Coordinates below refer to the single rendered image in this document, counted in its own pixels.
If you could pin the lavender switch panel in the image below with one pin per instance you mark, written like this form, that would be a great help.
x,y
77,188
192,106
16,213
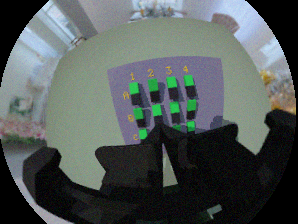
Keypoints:
x,y
185,92

